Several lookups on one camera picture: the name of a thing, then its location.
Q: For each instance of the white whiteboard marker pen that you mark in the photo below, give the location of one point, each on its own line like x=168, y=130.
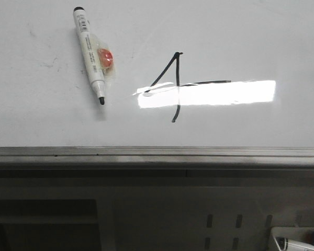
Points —
x=91, y=59

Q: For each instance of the red magnet taped to marker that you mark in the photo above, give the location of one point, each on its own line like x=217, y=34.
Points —
x=107, y=60

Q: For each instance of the white plastic tray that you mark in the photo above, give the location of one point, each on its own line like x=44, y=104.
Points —
x=301, y=234

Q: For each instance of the white marker in tray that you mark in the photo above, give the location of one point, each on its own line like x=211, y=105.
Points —
x=286, y=244

